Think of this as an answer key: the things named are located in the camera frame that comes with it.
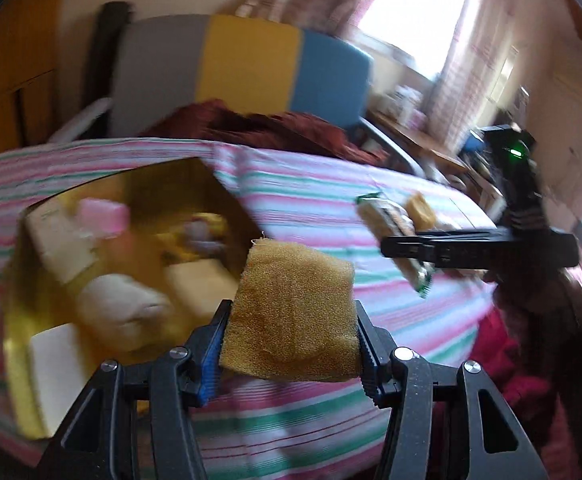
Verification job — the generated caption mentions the grey yellow blue chair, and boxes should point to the grey yellow blue chair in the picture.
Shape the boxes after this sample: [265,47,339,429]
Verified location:
[46,14,424,178]

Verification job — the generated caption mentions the yellow sponge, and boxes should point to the yellow sponge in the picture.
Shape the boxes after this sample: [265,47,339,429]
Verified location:
[219,232,362,383]

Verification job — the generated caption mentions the striped tablecloth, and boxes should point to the striped tablecloth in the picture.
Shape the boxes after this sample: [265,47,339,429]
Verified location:
[0,139,502,480]

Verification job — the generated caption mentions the person's right hand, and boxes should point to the person's right hand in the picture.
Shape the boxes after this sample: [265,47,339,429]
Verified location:
[486,266,582,338]

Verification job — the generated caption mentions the white flat box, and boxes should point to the white flat box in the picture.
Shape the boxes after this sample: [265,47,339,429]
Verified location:
[23,205,102,283]
[28,324,92,436]

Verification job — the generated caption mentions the wooden desk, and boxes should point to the wooden desk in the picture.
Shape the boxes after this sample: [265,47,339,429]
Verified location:
[366,105,472,176]

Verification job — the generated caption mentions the person's red clothing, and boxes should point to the person's red clothing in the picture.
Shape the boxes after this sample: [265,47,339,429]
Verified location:
[431,305,582,480]

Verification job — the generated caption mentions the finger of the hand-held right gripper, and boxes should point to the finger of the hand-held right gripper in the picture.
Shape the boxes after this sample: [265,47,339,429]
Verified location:
[381,230,509,257]
[406,252,509,272]

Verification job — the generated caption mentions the yellow toy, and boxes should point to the yellow toy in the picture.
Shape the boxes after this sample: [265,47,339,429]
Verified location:
[171,212,232,261]

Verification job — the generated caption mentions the yellow sponge block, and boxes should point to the yellow sponge block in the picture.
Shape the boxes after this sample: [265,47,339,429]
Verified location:
[405,192,439,231]

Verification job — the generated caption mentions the cream block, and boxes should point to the cream block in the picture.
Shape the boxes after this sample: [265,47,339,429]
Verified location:
[163,259,239,321]

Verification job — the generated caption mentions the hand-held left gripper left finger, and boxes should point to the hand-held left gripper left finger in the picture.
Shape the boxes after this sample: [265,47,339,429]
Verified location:
[38,299,234,480]

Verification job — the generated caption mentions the maroon jacket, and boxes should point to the maroon jacket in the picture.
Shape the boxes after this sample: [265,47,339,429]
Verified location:
[143,99,387,166]

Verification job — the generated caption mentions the gold tin box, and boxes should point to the gold tin box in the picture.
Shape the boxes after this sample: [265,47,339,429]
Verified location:
[1,157,257,441]

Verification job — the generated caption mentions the pink soap box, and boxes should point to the pink soap box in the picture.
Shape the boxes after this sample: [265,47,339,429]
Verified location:
[78,197,129,238]

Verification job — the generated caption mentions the green white snack packet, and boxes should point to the green white snack packet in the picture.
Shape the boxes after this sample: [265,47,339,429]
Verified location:
[356,194,434,298]

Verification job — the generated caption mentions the wooden wardrobe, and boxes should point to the wooden wardrobe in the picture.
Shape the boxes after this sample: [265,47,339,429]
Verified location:
[0,0,69,171]

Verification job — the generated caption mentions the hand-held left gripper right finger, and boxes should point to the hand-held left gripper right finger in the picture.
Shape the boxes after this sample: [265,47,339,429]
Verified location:
[353,300,549,480]

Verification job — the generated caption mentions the white rolled cloth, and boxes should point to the white rolled cloth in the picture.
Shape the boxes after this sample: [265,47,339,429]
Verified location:
[78,274,172,351]

